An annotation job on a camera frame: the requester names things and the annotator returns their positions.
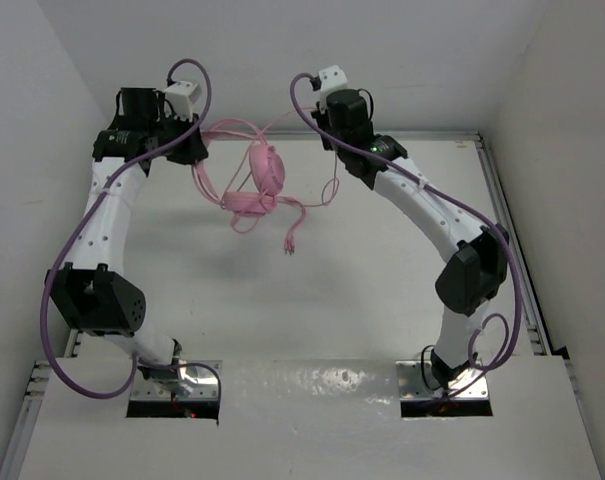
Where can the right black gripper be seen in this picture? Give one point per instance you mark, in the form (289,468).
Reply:
(322,118)

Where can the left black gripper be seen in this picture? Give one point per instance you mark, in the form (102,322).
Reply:
(193,152)

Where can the pink wired headphones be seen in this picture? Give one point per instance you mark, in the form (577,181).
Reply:
(266,171)

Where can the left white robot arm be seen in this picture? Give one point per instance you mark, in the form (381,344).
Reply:
(90,289)

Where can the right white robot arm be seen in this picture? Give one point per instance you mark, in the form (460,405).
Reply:
(475,263)

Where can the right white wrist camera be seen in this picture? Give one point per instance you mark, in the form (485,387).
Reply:
(328,81)

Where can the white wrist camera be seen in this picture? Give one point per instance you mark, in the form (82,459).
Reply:
(328,81)
(182,97)

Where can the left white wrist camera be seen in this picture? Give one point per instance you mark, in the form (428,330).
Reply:
(182,97)

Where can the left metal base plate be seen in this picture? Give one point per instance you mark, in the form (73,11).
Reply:
(194,381)

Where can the metal base plate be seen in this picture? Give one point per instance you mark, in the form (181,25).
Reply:
(194,381)
(416,383)

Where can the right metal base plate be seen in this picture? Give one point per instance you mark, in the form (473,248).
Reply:
(416,383)

